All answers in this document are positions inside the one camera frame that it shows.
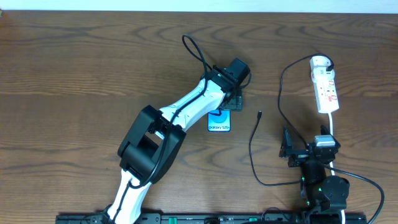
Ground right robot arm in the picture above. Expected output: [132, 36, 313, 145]
[279, 125, 349, 223]

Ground white USB charger plug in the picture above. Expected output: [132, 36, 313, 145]
[310, 55, 333, 71]

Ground white power strip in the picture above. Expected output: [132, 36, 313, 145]
[311, 67, 340, 114]

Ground white power strip cord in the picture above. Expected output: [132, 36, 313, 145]
[328, 112, 346, 224]

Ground black USB charging cable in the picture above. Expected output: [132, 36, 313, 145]
[248, 53, 335, 187]

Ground blue Galaxy smartphone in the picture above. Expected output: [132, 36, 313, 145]
[208, 110, 231, 132]

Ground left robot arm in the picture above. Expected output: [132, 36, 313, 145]
[104, 67, 251, 223]

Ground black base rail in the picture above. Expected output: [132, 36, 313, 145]
[55, 212, 368, 224]

